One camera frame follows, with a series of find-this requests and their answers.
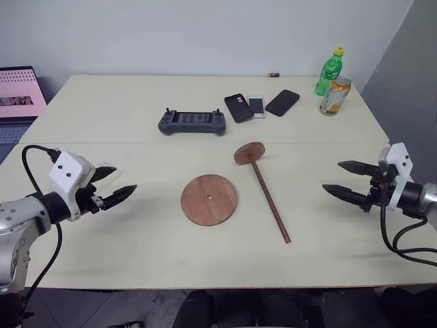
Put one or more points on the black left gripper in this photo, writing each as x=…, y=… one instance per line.
x=89, y=201

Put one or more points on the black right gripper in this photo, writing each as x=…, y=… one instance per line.
x=377, y=196

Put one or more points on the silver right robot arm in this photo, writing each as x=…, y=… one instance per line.
x=423, y=200

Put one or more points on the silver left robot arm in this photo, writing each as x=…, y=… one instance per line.
x=20, y=218

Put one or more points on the wooden rod with small disc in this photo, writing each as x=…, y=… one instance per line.
x=264, y=186

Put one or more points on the orange drink can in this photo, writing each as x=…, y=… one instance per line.
x=334, y=97

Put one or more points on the grey handheld remote controller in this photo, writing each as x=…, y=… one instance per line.
x=191, y=126

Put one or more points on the round wooden base disc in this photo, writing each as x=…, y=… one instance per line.
x=209, y=205

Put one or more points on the plain black smartphone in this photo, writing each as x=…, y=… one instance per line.
x=282, y=102

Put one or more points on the green plastic bottle yellow cap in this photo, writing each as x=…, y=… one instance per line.
x=327, y=73

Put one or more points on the white smartphone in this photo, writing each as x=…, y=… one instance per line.
x=256, y=106

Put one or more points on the small dark battery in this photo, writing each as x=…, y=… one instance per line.
x=274, y=74

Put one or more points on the open laptop pink screen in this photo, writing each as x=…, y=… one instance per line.
x=17, y=92

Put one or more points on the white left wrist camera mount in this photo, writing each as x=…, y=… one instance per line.
x=66, y=171

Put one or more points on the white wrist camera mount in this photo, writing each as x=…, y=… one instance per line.
x=398, y=160
x=66, y=171

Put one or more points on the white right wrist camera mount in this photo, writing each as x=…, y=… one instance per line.
x=398, y=160

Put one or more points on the black phone case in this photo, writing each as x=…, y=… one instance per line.
x=239, y=107

